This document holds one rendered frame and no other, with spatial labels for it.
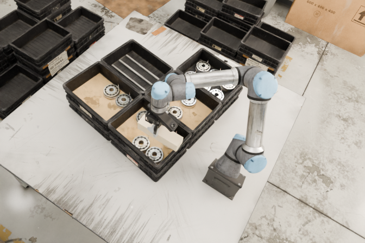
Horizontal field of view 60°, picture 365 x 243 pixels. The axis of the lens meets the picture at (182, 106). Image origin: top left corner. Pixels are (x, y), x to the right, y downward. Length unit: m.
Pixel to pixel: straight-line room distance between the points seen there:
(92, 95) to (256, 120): 1.07
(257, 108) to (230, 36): 1.80
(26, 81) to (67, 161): 1.18
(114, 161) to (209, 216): 0.65
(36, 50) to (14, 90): 0.39
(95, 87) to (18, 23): 1.45
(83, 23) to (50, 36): 0.41
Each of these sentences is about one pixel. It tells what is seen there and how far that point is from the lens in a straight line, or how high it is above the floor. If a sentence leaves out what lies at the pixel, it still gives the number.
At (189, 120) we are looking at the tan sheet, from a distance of 2.00.
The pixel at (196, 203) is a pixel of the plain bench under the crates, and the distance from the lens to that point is 1.91.
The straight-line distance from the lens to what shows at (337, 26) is 4.28.
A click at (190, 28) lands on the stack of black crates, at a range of 3.43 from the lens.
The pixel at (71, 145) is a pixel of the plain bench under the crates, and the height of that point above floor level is 0.70.
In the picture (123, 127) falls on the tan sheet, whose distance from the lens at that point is 1.95.
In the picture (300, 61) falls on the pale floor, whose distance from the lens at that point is 3.90.
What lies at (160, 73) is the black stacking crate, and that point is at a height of 0.83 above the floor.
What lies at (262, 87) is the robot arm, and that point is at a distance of 1.48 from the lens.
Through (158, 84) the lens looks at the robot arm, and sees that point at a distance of 1.35.
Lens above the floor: 2.50
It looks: 54 degrees down
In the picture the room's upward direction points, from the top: 11 degrees clockwise
